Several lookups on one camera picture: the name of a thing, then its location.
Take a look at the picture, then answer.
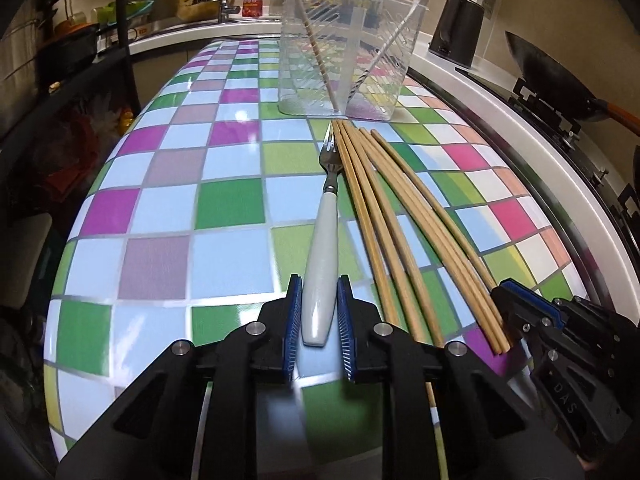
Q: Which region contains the black wok with handle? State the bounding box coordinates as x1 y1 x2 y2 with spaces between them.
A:
504 32 639 136

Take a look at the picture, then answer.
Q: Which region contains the person right hand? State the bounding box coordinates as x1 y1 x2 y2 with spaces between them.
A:
576 455 600 472

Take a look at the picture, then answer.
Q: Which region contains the black metal shelf rack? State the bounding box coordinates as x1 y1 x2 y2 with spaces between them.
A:
1 0 140 214

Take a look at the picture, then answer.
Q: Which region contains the black electric kettle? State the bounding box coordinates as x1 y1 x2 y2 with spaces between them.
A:
428 0 485 68

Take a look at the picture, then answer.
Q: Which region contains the checkered table covering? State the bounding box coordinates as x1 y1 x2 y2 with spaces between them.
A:
43 38 587 479

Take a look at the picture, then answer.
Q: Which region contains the green bowls stack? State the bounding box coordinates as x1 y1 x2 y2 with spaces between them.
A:
91 0 154 27

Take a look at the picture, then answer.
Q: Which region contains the clear plastic utensil basket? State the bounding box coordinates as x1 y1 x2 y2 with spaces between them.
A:
278 0 428 122

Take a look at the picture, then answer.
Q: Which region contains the black gas stove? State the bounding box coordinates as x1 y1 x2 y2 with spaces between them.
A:
456 67 639 271

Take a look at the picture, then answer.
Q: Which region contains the white handled fork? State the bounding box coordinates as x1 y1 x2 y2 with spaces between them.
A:
302 124 343 347

